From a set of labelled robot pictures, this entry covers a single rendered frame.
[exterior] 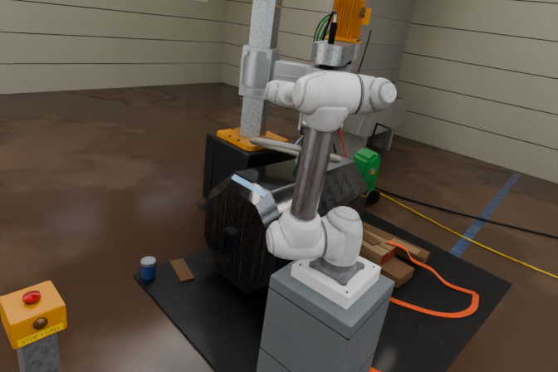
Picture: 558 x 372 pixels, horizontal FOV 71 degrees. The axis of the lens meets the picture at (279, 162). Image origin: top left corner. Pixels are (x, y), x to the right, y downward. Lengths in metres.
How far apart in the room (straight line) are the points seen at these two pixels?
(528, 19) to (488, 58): 0.73
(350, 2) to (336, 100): 1.98
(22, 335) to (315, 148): 0.94
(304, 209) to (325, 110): 0.40
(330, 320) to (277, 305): 0.27
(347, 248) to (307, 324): 0.35
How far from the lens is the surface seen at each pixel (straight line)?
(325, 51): 2.47
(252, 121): 3.40
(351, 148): 5.78
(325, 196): 2.70
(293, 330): 1.76
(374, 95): 1.24
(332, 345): 1.67
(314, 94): 1.18
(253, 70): 3.25
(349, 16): 3.15
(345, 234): 1.56
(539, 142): 7.19
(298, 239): 1.48
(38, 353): 1.27
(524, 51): 7.13
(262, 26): 3.29
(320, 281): 1.64
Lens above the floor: 1.83
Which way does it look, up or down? 21 degrees down
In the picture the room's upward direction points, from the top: 8 degrees clockwise
